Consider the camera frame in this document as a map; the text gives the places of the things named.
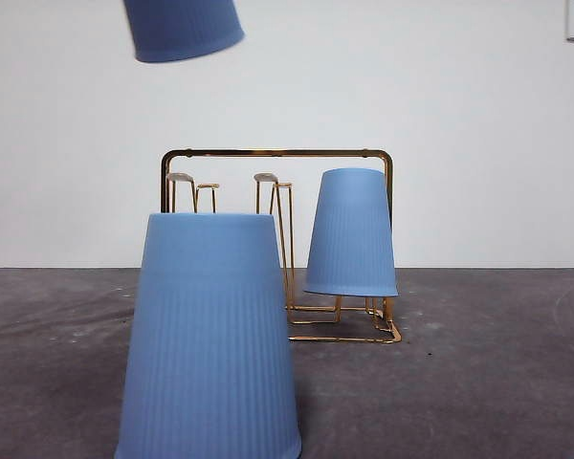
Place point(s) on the blue ribbed plastic cup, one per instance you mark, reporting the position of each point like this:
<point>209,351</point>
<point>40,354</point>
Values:
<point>210,334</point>
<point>349,234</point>
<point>186,28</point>

